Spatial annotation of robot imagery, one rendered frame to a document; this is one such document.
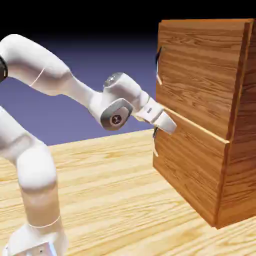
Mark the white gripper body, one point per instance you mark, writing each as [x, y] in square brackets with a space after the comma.
[167, 122]

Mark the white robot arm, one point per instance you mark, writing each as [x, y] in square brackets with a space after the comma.
[40, 68]

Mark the small wooden cabinet door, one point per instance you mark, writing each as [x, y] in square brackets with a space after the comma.
[190, 170]

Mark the large wooden cabinet door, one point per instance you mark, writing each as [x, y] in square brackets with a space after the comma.
[200, 80]

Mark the wooden cabinet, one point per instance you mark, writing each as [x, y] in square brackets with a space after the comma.
[230, 120]

